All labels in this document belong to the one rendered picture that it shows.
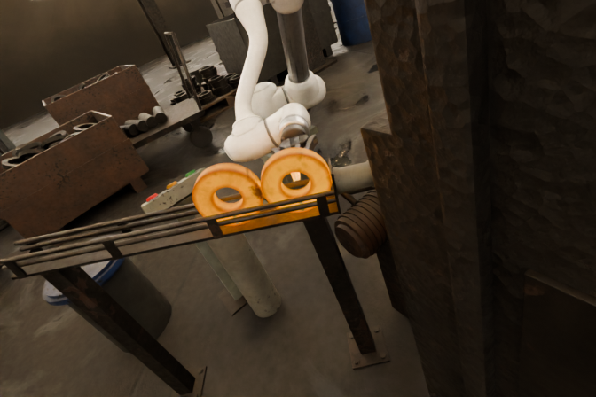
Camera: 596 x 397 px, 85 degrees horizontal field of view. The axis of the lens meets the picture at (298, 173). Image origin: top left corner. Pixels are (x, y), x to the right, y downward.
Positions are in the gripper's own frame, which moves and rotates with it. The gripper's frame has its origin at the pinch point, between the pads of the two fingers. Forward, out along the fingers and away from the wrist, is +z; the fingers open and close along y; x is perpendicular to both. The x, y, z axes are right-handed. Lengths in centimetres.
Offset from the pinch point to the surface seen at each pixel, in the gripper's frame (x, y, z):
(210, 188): 4.4, 17.5, 6.4
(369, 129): 13.7, -15.5, 24.5
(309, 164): 2.7, -4.1, 6.2
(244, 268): -41, 33, -20
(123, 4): 198, 486, -1080
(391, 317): -71, -11, -10
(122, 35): 123, 526, -1058
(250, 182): 2.9, 8.9, 6.2
